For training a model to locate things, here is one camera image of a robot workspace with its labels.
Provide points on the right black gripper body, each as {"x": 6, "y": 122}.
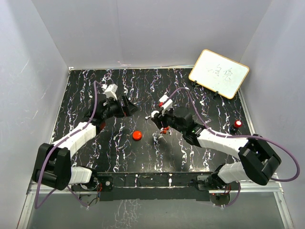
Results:
{"x": 171, "y": 122}

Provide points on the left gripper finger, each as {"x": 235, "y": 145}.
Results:
{"x": 127, "y": 102}
{"x": 128, "y": 110}

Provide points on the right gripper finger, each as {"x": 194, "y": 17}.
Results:
{"x": 164, "y": 114}
{"x": 158, "y": 120}

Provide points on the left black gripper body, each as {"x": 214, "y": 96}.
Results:
{"x": 114, "y": 109}

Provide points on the white earbud charging case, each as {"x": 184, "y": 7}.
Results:
{"x": 154, "y": 113}

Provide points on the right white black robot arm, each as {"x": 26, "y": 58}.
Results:
{"x": 257, "y": 160}

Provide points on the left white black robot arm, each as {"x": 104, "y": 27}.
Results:
{"x": 53, "y": 162}

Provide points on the red earbud charging case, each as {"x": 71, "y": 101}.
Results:
{"x": 137, "y": 135}

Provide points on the red emergency stop button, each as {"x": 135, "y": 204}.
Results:
{"x": 235, "y": 126}

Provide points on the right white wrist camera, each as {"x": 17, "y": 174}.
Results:
{"x": 165, "y": 102}

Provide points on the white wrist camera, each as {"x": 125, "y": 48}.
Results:
{"x": 110, "y": 91}
{"x": 165, "y": 102}

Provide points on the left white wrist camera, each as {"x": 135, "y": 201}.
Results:
{"x": 110, "y": 91}

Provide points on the small whiteboard yellow frame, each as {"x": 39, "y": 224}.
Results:
{"x": 218, "y": 73}

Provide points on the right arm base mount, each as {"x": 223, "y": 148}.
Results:
{"x": 207, "y": 182}

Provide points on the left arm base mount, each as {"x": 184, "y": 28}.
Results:
{"x": 99, "y": 184}

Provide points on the aluminium front rail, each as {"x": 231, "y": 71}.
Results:
{"x": 161, "y": 183}

